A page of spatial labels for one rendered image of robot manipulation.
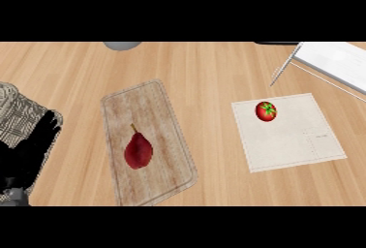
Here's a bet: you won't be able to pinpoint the dark red pear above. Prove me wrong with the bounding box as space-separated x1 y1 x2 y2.
122 123 155 171

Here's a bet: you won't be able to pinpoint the grey round object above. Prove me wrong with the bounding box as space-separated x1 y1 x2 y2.
101 42 144 51

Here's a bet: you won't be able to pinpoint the red cupcake with green topping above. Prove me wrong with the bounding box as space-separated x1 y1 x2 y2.
253 101 279 123

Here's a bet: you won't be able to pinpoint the white tiered shelf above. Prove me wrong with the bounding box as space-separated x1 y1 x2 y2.
268 42 366 104

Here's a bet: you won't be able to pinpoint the beige placemat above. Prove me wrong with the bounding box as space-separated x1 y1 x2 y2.
230 92 348 173

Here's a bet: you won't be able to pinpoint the wooden cutting board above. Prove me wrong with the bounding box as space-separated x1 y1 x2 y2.
99 78 200 207

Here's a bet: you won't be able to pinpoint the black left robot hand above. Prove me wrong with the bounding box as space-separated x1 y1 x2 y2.
0 109 65 195

